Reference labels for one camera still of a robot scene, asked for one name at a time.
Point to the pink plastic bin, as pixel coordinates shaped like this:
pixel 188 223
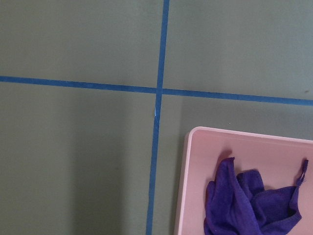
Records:
pixel 278 159

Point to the purple cloth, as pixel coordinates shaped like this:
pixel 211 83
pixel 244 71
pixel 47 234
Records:
pixel 239 204

